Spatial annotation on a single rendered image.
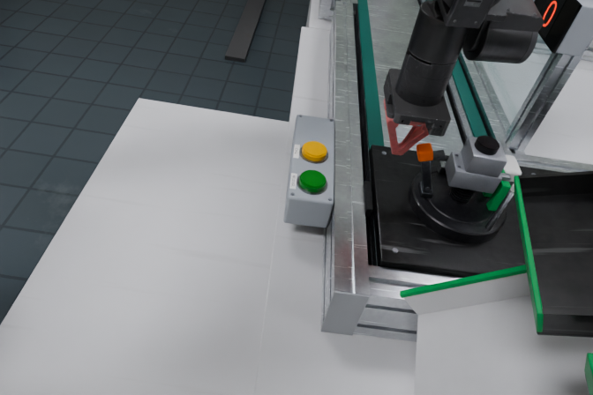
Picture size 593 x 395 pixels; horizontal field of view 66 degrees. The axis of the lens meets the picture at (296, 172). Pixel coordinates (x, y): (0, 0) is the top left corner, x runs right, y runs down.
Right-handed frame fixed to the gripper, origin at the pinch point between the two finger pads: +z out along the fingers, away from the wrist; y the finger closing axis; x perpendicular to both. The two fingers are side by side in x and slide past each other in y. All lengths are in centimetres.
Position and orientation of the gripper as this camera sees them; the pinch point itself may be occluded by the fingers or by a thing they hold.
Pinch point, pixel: (398, 149)
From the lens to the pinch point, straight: 63.8
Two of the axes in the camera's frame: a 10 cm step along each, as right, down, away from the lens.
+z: -1.1, 7.2, 6.9
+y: 0.6, -6.8, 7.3
